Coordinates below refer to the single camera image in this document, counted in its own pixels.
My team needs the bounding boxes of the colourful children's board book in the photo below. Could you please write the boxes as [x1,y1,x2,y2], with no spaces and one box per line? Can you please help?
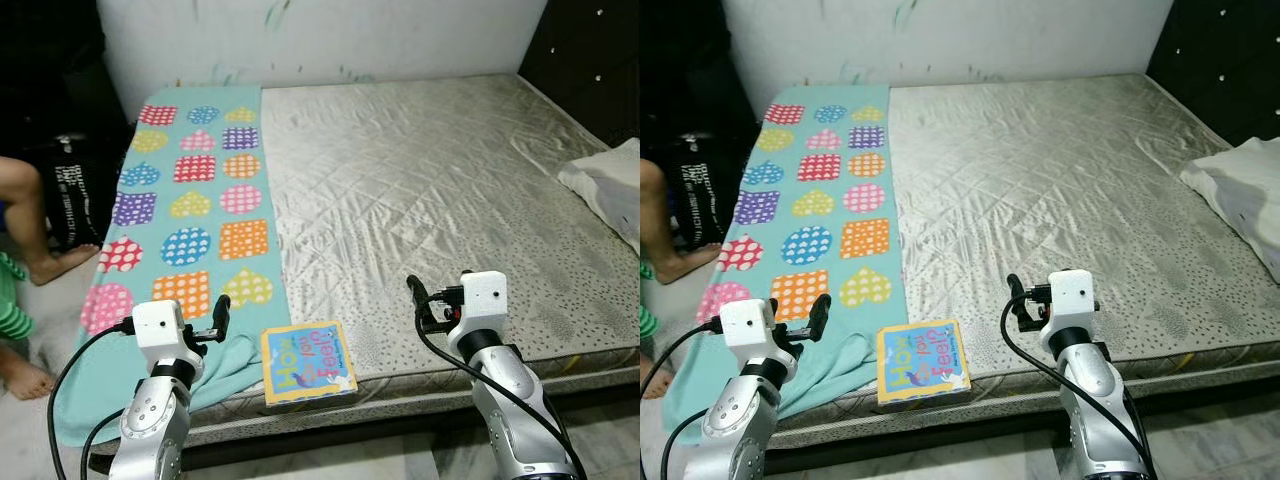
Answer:
[260,320,359,407]
[877,318,973,406]

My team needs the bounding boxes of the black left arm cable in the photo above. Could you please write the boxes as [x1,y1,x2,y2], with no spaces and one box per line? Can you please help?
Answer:
[47,318,138,480]
[640,316,725,480]

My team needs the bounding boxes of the white pillow green tree print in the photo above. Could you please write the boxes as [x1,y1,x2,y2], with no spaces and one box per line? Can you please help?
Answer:
[558,138,641,251]
[1180,137,1280,284]

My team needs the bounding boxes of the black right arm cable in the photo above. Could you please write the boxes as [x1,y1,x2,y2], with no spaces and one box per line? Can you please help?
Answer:
[412,305,588,480]
[999,293,1158,480]

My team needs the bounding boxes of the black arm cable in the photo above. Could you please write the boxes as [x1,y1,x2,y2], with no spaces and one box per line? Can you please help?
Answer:
[640,316,725,480]
[999,293,1158,480]
[47,318,138,480]
[412,305,588,480]

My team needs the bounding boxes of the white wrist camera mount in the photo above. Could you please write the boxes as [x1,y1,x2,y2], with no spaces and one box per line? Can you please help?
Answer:
[132,300,191,366]
[1047,268,1097,333]
[720,298,782,364]
[460,270,509,337]

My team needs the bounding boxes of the dark tufted headboard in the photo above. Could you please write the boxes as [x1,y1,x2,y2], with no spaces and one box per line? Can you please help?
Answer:
[1145,0,1280,151]
[518,0,641,149]

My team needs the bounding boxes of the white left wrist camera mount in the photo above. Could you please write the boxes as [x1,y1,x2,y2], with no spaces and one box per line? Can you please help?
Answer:
[132,300,191,366]
[720,298,782,364]

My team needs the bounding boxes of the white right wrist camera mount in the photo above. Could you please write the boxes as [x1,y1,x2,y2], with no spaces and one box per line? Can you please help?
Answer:
[1047,268,1097,333]
[460,270,509,337]

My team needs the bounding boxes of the grey quilted mattress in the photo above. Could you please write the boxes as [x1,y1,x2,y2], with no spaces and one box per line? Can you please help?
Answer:
[90,72,641,451]
[690,72,1280,451]

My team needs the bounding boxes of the large black luggage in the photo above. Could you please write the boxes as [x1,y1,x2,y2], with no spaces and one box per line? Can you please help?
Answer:
[640,0,761,166]
[0,0,139,166]

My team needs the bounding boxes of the dark bed base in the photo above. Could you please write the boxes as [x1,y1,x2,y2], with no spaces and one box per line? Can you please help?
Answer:
[765,380,1280,471]
[90,385,641,471]

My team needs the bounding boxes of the teal blanket colourful shapes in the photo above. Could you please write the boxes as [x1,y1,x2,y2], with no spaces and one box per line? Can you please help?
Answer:
[52,85,278,448]
[662,85,908,443]

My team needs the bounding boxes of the black bag white lettering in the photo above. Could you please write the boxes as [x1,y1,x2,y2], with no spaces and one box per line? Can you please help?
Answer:
[672,133,743,251]
[45,133,123,253]

